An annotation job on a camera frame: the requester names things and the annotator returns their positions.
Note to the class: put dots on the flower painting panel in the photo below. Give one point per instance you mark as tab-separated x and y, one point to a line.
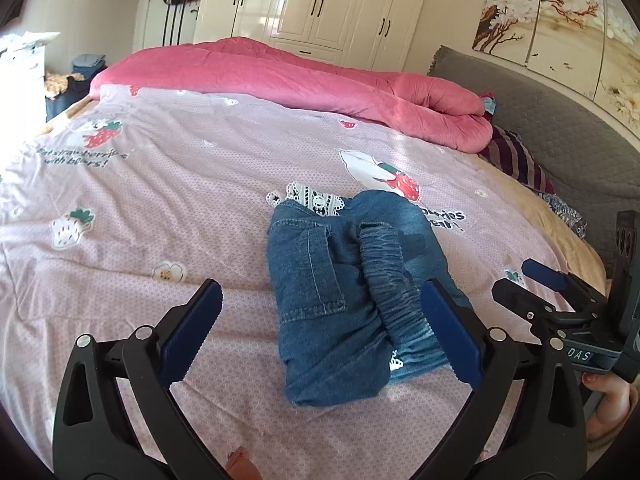
570	35
510	15
620	70

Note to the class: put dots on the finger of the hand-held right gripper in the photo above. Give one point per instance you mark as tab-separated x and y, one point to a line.
520	300
542	271

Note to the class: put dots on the yellow floral cloth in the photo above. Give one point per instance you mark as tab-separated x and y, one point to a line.
60	82

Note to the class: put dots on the blue floral cloth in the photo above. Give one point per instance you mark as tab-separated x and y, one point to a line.
565	215

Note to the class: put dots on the person's right hand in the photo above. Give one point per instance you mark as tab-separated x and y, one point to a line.
612	405

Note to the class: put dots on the teal patterned cloth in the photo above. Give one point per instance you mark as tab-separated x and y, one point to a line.
487	104

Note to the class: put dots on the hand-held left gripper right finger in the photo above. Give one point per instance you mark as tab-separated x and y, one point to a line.
450	330

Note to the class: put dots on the dark blue cloth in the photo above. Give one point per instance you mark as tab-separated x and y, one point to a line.
67	102

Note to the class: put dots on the stack of folded clothes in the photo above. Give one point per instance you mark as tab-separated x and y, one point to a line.
87	62

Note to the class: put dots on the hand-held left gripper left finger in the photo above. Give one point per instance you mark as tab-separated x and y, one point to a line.
195	330

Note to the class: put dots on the person's foot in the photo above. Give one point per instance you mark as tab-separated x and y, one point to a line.
242	466

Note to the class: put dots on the purple striped cloth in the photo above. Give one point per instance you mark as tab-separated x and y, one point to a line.
515	160

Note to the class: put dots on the blue denim pants lace trim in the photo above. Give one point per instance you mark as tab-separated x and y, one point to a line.
340	300

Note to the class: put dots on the grey quilted headboard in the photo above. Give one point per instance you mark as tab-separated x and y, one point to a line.
550	130

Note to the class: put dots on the white wardrobe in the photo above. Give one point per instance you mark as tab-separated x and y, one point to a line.
320	5

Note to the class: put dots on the pink quilt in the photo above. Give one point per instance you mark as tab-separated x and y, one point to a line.
300	80

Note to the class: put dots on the white dresser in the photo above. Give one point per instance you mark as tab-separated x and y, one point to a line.
22	70

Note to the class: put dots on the wooden bed frame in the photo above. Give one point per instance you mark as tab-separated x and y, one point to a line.
65	117

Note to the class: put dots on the pink strawberry printed bed sheet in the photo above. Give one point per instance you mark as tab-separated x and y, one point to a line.
150	200

